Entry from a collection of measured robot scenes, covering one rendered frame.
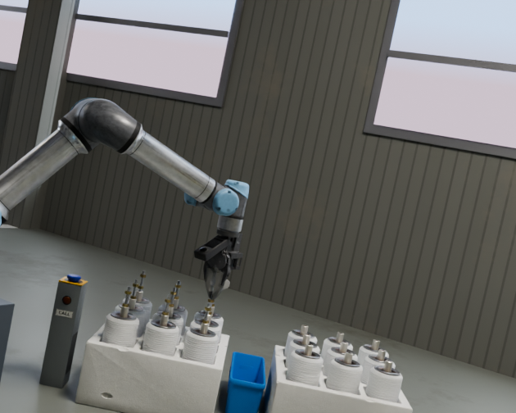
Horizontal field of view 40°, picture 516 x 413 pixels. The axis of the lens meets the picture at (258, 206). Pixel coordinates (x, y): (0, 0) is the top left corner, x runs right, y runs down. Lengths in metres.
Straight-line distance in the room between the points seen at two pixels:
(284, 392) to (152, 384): 0.37
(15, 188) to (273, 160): 2.30
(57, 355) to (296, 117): 2.26
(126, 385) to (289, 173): 2.17
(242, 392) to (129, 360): 0.37
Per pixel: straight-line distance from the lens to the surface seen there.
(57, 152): 1.96
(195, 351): 2.07
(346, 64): 3.95
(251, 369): 2.48
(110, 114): 1.87
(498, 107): 3.67
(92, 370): 2.10
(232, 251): 2.19
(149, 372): 2.07
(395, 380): 2.12
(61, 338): 2.19
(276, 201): 4.01
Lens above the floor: 0.78
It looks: 4 degrees down
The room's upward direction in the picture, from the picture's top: 12 degrees clockwise
